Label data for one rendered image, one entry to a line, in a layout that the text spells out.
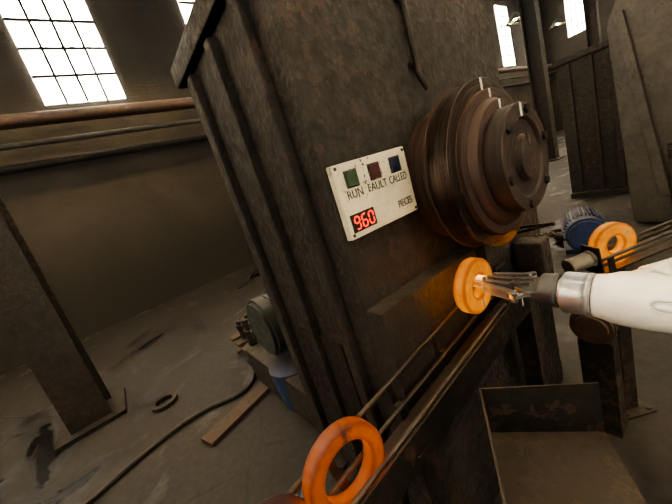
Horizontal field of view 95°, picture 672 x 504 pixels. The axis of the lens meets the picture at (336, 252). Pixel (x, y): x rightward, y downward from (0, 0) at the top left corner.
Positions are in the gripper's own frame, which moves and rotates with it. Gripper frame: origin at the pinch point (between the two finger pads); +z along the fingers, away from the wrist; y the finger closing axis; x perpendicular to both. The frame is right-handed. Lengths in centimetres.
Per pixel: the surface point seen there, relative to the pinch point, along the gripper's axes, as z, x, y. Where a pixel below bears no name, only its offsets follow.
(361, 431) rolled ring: 0.0, -10.9, -47.4
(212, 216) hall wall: 609, 9, 114
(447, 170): 0.1, 30.7, -3.0
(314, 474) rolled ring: 0, -10, -59
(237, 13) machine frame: 27, 76, -30
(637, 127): 12, 1, 296
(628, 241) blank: -20, -13, 66
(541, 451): -22.3, -22.6, -23.5
